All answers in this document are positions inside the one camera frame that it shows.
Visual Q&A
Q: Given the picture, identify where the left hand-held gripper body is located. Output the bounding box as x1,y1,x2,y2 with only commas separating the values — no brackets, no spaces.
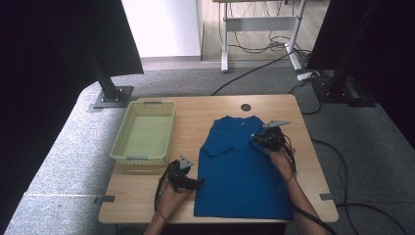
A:
163,155,195,193

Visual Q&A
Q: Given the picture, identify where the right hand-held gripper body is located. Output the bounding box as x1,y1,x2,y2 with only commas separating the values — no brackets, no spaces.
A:
257,119,292,153

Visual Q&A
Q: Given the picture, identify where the blue t-shirt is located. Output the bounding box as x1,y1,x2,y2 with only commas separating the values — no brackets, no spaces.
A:
193,115,296,220

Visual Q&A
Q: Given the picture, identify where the pale green plastic basket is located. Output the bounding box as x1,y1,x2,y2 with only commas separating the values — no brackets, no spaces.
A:
110,100,177,167

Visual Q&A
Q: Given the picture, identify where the person's left hand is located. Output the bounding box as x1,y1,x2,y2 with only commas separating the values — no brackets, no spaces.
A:
157,185,194,222

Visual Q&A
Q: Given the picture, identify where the person's right hand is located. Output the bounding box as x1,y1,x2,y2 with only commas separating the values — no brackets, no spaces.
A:
267,146,298,181

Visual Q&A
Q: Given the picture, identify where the white power strip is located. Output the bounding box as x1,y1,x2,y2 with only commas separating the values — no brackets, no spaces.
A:
297,70,321,82

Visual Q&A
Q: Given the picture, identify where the black metal stand grey base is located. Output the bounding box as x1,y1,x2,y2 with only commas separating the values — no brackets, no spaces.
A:
87,55,135,110

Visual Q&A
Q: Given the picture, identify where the white panel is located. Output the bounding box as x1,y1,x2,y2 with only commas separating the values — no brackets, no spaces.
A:
120,0,202,59

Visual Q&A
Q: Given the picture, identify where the black curtain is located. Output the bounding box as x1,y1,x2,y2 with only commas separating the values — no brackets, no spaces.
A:
306,0,415,150
0,0,145,229

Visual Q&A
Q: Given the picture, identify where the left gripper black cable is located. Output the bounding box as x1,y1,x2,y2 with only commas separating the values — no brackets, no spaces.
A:
154,160,175,212

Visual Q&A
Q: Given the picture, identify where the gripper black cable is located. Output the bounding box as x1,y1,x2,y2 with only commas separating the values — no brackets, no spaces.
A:
154,160,175,212
278,132,338,235

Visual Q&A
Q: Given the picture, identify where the long black floor cable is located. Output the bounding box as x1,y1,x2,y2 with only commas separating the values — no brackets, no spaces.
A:
210,48,311,97

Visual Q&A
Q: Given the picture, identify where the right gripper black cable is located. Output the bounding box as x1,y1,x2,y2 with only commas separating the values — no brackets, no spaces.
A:
278,132,338,235

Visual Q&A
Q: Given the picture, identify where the tangle of cables under desk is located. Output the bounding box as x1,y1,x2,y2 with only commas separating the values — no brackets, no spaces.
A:
228,0,312,63

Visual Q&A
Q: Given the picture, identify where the white desk frame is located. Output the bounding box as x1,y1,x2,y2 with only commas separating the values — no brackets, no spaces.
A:
213,0,307,72

